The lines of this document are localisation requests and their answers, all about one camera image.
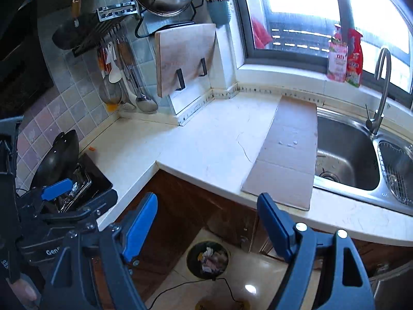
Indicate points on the brown wooden cabinet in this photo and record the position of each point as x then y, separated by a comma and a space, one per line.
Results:
200, 206

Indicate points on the black round trash bin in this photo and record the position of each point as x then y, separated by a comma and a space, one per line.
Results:
193, 258

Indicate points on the stainless steel appliance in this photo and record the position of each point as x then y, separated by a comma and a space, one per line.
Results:
393, 292

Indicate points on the steel faucet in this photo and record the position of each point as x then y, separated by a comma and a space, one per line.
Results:
380, 100

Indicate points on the dark range hood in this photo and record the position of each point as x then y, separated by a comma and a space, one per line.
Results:
22, 64

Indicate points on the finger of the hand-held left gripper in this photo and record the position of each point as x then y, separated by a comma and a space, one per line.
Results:
90, 206
56, 189

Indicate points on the person's left hand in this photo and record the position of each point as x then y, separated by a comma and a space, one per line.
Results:
24, 289

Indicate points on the pink refill pouch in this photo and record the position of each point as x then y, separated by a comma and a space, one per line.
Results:
337, 61

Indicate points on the brown cardboard sheet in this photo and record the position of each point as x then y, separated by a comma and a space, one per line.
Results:
284, 161

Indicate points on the metal wall utensil rack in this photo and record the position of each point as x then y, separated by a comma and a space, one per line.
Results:
116, 9

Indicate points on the red cloth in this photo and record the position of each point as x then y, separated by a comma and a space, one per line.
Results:
261, 35

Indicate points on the wooden cutting board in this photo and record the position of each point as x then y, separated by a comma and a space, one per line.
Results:
184, 58

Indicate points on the black stove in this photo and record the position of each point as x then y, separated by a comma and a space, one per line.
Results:
96, 180

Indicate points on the stainless steel sink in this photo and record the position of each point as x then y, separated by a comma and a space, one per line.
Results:
348, 155

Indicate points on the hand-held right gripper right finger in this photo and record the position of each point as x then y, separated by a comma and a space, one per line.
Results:
274, 226

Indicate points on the white spatula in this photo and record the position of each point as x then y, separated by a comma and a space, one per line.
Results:
115, 74

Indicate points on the blue utensil holder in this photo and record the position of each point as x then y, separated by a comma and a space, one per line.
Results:
219, 14

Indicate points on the steel ladle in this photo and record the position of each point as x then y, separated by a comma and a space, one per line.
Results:
146, 103

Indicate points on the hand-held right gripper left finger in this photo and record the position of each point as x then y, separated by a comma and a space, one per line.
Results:
142, 226

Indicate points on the dark framed window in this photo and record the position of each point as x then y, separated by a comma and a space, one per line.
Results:
306, 6

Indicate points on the steel strainer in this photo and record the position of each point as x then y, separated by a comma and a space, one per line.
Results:
111, 92

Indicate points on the black wok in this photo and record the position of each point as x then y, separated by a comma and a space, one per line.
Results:
58, 158

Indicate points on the black cutting board rack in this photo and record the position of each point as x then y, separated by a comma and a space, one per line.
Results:
180, 79

